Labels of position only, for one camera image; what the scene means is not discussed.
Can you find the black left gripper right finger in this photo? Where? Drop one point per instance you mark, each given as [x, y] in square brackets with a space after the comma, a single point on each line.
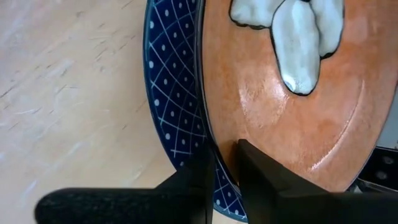
[311, 208]

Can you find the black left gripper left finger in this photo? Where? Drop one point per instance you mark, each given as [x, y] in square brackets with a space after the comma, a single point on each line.
[124, 207]

